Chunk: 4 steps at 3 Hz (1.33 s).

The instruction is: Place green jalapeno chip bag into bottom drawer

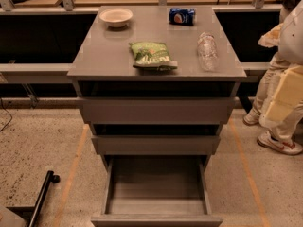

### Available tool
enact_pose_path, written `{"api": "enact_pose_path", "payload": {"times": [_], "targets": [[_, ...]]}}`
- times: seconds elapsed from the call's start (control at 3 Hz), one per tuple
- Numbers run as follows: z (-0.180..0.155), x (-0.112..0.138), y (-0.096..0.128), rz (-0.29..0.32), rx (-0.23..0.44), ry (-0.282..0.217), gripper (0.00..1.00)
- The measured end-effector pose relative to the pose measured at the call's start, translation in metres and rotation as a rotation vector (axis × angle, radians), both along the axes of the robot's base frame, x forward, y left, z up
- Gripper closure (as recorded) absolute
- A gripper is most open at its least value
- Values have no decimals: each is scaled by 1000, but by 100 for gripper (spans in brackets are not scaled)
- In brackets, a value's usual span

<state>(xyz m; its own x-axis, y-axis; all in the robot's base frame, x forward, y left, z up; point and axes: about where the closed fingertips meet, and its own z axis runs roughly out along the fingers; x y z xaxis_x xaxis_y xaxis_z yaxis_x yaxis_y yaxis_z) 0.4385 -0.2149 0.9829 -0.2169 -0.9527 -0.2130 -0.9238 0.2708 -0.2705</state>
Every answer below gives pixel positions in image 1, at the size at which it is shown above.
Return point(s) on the grey middle drawer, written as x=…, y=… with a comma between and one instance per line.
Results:
x=155, y=145

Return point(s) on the clear plastic water bottle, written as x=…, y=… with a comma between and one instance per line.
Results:
x=207, y=52

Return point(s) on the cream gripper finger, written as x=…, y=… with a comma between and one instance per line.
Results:
x=287, y=95
x=271, y=38

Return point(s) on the grey top drawer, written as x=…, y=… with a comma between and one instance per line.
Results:
x=147, y=111

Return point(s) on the green jalapeno chip bag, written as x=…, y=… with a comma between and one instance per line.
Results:
x=152, y=56

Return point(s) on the grey drawer cabinet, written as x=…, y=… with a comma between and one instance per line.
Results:
x=153, y=88

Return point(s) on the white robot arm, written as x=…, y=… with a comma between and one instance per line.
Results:
x=288, y=37

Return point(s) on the black chair base leg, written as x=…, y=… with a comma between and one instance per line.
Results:
x=30, y=213

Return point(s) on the open bottom drawer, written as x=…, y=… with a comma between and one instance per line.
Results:
x=156, y=191

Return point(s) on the white ceramic bowl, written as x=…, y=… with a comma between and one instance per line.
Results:
x=116, y=18

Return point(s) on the grey metal rail shelf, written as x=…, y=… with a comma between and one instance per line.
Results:
x=27, y=74

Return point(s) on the blue pepsi can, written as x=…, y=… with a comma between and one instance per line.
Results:
x=182, y=17

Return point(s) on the person in beige clothes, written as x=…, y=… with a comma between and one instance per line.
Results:
x=283, y=132

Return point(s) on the grey drawer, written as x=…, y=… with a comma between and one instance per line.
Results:
x=147, y=111
x=155, y=145

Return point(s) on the white red sneaker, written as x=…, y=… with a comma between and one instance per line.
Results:
x=266, y=140

